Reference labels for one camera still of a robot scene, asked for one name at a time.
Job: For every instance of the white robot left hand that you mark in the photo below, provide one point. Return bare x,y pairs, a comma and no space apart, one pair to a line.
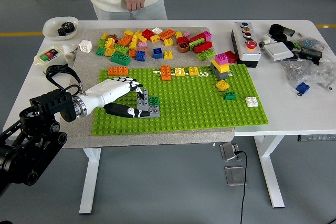
110,90

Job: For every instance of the grey two-by-three brick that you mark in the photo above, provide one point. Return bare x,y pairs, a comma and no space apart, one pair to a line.
143,102

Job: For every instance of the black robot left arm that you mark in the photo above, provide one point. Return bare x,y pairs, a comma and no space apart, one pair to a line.
39,134

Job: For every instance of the orange two-by-four brick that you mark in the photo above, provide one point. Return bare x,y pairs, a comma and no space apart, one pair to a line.
118,70
166,34

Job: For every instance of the dark green two-by-four brick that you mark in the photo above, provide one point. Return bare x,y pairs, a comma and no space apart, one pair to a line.
120,59

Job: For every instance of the yellow square brick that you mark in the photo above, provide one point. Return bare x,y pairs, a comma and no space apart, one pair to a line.
180,72
222,85
194,71
128,33
168,42
168,55

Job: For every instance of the red square brick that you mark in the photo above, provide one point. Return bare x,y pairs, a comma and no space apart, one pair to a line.
147,34

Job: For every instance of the dark green square brick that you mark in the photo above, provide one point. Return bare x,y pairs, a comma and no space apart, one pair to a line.
230,96
154,101
100,52

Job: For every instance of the yellow long brick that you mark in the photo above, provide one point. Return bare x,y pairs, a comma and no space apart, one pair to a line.
134,41

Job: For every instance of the light green two-by-four brick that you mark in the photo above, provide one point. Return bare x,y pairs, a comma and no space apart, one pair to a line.
196,44
205,55
121,49

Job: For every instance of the orange two-by-three brick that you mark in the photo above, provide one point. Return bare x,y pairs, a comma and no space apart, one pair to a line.
124,41
166,72

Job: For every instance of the brown small brick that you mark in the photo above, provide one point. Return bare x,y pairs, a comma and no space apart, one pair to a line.
113,37

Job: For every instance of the pink small brick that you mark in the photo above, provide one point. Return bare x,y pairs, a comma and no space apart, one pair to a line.
187,34
142,44

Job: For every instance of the blue square brick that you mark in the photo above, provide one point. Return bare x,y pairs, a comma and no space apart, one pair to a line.
157,53
302,87
140,56

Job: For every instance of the yellow small brick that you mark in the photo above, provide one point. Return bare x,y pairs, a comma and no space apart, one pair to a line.
105,36

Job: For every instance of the grey long brick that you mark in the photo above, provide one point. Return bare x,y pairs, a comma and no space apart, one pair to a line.
155,111

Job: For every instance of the brown square brick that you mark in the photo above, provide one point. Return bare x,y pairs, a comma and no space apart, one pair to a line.
183,48

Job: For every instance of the red long brick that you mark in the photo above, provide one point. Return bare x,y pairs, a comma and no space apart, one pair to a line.
197,37

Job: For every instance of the red two-by-four brick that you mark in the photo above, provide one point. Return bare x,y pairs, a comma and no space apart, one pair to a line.
203,48

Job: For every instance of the green studded baseplate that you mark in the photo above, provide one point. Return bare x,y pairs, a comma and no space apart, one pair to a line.
197,108

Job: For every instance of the pink square brick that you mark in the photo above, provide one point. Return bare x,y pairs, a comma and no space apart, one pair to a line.
221,58

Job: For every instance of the yellow wide brick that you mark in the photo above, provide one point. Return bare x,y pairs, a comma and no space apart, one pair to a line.
220,67

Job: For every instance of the grey square brick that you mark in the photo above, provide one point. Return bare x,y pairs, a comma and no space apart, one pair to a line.
221,75

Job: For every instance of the white square brick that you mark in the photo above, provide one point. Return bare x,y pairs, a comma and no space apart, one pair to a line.
252,102

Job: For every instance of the white cube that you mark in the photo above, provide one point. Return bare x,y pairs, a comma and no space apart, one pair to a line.
85,46

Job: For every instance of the grey-brown mat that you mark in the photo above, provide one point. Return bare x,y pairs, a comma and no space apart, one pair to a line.
157,140

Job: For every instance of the black gear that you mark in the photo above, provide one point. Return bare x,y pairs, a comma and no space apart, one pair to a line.
66,29

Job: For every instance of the white oval bowl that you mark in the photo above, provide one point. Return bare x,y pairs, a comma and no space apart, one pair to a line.
49,31

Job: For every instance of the white table leg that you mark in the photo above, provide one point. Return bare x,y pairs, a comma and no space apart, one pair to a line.
270,171
89,182

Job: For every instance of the push-button control box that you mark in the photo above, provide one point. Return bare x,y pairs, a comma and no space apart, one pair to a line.
247,54

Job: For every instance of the metal floor socket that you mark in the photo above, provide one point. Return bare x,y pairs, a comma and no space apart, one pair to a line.
235,176
229,151

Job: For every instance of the white pipe connector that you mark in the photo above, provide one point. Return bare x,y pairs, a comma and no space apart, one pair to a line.
266,41

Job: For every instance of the green plastic clip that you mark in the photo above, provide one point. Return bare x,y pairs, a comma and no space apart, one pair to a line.
297,45

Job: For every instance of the clear bag blue parts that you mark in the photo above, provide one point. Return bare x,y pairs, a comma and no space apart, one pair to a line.
310,43

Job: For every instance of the black power adapter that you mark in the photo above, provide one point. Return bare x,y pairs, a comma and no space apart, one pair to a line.
311,54

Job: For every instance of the clear bag of screws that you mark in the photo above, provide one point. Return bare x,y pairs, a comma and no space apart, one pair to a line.
305,72

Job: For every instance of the table height control panel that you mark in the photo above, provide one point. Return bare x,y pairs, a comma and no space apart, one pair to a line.
316,138

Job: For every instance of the green red switch box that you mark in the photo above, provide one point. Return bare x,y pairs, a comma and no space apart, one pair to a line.
48,55

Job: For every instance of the white wall switch panel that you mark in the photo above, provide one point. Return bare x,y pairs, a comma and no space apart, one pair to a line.
278,52

